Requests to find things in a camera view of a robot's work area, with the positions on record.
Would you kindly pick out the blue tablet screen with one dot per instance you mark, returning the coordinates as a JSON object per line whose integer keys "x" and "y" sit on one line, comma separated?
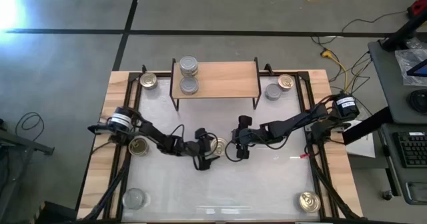
{"x": 420, "y": 70}

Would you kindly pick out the black keyboard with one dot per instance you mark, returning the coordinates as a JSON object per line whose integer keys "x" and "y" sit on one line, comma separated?
{"x": 413, "y": 150}

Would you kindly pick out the black flat bar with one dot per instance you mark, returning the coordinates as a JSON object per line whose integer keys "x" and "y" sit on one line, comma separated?
{"x": 367, "y": 125}

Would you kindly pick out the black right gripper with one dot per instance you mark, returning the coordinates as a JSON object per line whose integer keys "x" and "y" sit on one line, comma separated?
{"x": 250, "y": 135}

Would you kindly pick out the black table clamp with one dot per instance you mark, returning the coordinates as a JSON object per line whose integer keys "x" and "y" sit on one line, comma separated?
{"x": 143, "y": 68}
{"x": 268, "y": 67}

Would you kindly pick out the black metal table frame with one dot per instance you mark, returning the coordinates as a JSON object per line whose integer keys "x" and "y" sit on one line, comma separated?
{"x": 305, "y": 75}

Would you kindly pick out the black round disc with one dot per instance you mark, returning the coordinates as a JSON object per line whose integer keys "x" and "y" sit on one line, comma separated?
{"x": 420, "y": 100}

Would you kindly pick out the caster wheel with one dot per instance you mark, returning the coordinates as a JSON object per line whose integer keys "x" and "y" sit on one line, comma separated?
{"x": 387, "y": 195}

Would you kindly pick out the dark metal stand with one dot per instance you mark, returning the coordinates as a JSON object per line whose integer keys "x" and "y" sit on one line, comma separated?
{"x": 403, "y": 30}

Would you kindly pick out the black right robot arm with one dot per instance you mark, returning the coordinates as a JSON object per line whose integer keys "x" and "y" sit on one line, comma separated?
{"x": 290, "y": 124}

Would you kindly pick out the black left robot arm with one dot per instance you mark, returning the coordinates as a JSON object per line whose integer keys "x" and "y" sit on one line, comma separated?
{"x": 151, "y": 134}

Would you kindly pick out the small red tag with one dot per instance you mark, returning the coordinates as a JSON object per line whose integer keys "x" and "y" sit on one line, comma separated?
{"x": 303, "y": 156}

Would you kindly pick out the black floor box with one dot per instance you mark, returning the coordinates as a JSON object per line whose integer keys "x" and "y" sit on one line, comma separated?
{"x": 55, "y": 214}

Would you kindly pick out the clear round glass dome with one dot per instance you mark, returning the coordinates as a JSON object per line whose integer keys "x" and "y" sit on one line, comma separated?
{"x": 134, "y": 198}

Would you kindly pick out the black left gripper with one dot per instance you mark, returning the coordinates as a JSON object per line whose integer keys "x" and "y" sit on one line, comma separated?
{"x": 193, "y": 147}

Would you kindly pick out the clear plastic bag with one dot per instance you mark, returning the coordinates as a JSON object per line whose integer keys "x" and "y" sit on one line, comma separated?
{"x": 405, "y": 62}

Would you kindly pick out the wooden shelf black frame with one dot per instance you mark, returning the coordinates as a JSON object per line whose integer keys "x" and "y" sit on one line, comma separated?
{"x": 227, "y": 80}

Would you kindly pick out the grey desk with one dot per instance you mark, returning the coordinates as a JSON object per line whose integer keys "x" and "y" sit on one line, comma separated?
{"x": 383, "y": 84}

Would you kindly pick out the grey tray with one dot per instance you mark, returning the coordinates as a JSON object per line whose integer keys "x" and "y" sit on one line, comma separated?
{"x": 417, "y": 192}

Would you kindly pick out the white paper sheet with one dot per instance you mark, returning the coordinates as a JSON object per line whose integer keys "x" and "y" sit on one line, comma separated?
{"x": 362, "y": 145}

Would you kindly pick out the grey metal rack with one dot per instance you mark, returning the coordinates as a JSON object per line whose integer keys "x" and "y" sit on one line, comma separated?
{"x": 33, "y": 146}

